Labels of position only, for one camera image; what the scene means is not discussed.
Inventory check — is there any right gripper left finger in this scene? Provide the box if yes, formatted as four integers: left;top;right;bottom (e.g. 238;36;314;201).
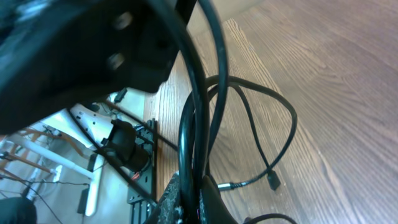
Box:
146;172;183;224

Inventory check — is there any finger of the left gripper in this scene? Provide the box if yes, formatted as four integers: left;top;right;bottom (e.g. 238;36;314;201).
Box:
1;0;178;134

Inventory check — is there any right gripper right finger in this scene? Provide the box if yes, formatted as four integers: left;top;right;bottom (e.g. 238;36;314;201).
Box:
199;175;237;224

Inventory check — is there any black multi-head usb cable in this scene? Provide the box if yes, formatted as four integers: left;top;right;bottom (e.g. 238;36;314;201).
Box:
146;0;299;224

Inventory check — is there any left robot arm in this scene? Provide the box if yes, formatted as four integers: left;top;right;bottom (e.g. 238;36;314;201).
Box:
1;0;195;216

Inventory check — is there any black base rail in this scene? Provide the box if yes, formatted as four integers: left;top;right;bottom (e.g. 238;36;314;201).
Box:
127;124;158;224

